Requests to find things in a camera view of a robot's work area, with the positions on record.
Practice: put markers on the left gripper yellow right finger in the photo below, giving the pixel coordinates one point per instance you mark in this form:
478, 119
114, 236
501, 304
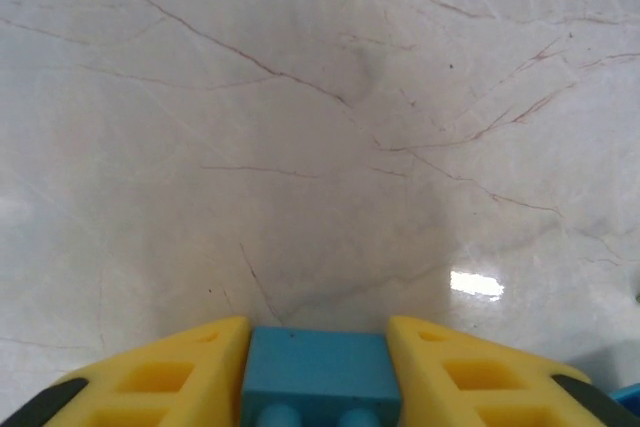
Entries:
480, 387

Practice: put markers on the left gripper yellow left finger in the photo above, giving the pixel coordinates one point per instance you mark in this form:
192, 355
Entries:
150, 387

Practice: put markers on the blue lego brick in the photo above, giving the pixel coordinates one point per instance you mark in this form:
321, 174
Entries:
320, 367
630, 393

